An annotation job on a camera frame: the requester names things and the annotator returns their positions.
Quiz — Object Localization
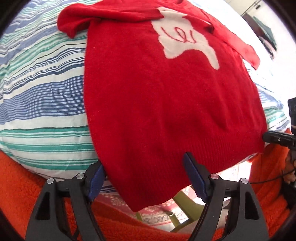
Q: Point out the red patterned rug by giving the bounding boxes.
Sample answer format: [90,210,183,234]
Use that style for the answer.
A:
[92,167,234,232]

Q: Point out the person's right hand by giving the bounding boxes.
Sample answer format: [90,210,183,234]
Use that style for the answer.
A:
[281,151,296,184]

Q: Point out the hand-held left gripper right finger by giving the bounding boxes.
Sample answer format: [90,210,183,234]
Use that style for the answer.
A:
[183,152,270,241]

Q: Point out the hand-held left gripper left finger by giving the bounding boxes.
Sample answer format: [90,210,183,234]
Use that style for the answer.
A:
[25,159,107,241]

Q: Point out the black cable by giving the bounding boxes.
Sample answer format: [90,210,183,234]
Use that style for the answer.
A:
[251,169,296,185]

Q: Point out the green chair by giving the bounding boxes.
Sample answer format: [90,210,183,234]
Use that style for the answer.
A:
[135,190,204,232]

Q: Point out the dark hanging clothes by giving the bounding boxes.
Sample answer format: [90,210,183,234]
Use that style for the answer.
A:
[240,11,278,61]

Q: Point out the blue green striped duvet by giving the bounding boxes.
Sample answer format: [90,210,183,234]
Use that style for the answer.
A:
[0,0,289,193]

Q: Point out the red sweater with white print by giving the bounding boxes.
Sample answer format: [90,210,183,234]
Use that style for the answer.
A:
[57,0,266,212]

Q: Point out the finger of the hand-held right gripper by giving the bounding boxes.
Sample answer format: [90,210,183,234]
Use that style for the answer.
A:
[262,131,296,147]

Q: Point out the orange fleece garment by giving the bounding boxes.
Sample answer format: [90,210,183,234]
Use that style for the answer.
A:
[0,130,292,241]

